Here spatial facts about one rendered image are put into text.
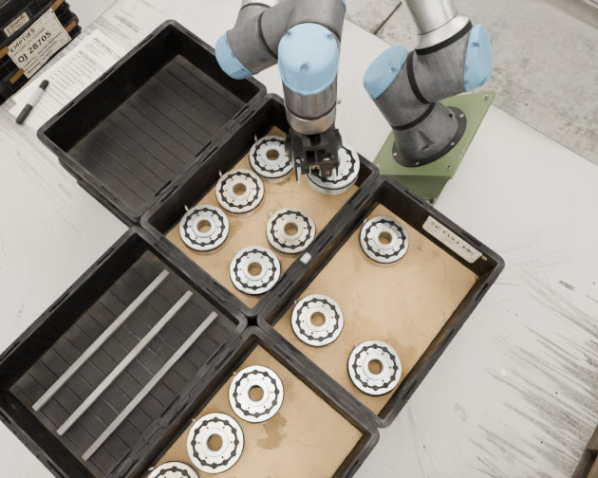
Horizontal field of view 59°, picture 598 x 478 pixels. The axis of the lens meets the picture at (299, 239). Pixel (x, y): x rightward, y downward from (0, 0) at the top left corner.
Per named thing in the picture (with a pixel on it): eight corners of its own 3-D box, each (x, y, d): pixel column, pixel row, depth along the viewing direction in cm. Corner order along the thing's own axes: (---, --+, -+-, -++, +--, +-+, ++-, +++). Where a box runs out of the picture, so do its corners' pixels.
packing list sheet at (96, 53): (92, 26, 145) (91, 25, 145) (155, 67, 141) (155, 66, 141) (3, 107, 136) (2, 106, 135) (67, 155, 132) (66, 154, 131)
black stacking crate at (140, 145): (179, 52, 130) (170, 18, 119) (270, 119, 124) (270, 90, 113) (57, 161, 119) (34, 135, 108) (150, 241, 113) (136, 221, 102)
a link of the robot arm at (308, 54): (343, 16, 65) (336, 73, 63) (341, 72, 76) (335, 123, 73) (280, 12, 66) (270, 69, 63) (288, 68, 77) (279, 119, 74)
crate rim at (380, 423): (381, 175, 109) (383, 170, 106) (504, 265, 103) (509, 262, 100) (252, 323, 98) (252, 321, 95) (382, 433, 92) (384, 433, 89)
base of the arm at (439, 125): (423, 111, 133) (404, 82, 127) (471, 115, 120) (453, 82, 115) (388, 156, 130) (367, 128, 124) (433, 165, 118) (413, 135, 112)
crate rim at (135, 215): (172, 23, 121) (170, 15, 118) (270, 95, 115) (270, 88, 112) (37, 139, 110) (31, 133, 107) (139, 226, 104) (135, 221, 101)
